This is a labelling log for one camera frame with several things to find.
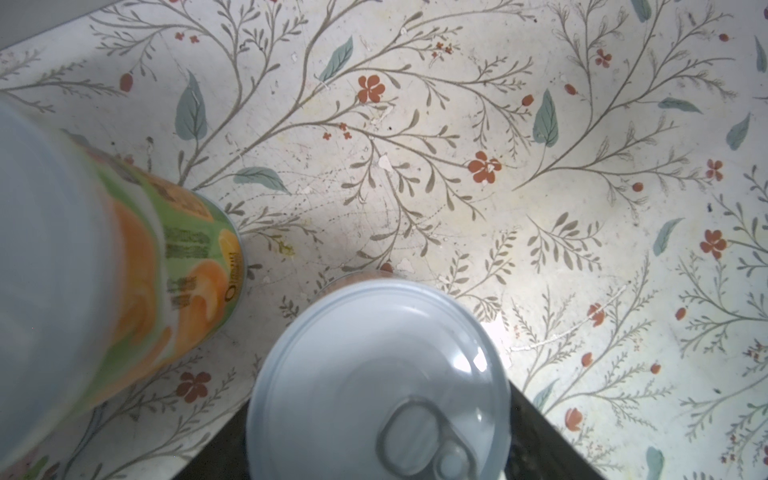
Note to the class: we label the orange can pull-tab lid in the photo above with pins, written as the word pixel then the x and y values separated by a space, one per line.
pixel 380 378

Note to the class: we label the orange green can plastic lid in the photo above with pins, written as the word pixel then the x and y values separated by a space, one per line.
pixel 108 273

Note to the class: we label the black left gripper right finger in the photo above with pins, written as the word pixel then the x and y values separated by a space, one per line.
pixel 538 450

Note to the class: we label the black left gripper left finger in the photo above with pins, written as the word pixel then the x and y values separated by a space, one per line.
pixel 225 456

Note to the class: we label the grey metal cabinet box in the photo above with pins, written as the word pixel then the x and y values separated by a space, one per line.
pixel 63 21

